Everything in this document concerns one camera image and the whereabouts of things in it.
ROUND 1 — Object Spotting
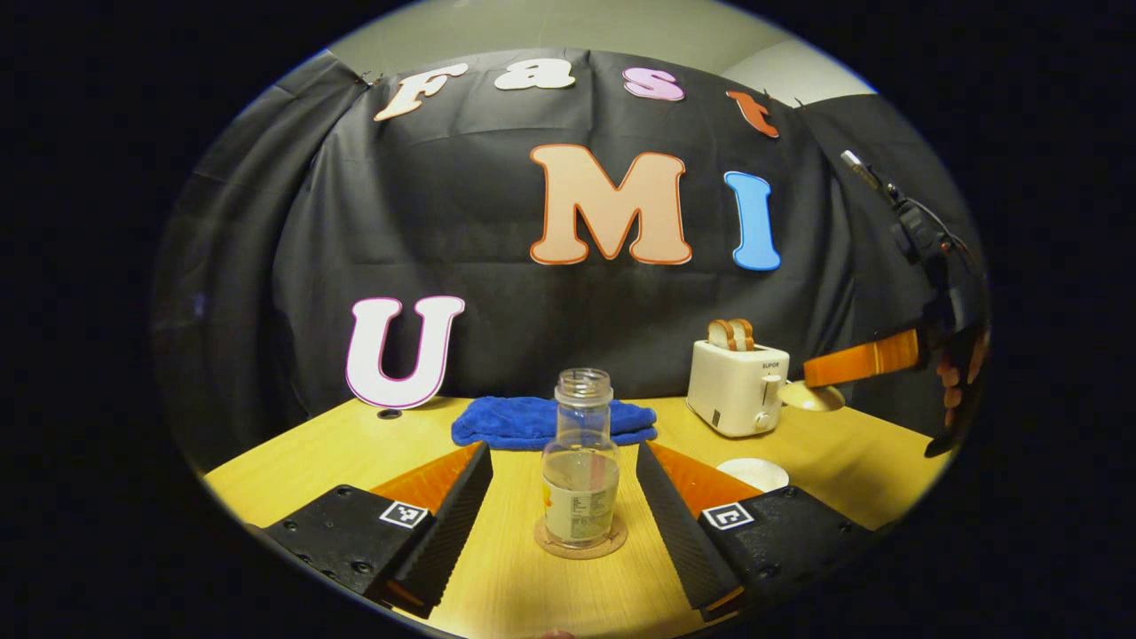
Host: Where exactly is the white toaster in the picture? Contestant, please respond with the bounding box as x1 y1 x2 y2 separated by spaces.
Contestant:
686 339 791 438

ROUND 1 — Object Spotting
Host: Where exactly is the black backdrop cloth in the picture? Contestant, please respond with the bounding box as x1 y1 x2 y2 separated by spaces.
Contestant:
151 49 990 471

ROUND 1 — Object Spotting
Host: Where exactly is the round cork coaster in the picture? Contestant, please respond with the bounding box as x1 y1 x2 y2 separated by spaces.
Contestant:
533 515 628 560

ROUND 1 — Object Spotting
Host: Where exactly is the clear water bottle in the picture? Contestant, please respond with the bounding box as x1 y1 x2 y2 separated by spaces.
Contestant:
541 368 622 548

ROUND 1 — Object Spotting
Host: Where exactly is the white teacup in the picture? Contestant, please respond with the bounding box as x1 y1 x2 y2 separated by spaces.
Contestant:
715 458 791 493

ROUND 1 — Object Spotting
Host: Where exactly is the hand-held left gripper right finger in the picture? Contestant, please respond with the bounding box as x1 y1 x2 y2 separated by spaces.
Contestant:
635 441 875 622

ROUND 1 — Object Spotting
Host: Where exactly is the blue towel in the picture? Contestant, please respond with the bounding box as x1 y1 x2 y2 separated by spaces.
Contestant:
451 396 659 451

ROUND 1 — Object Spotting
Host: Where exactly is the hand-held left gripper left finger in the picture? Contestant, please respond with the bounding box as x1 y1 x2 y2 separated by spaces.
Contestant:
257 441 494 620

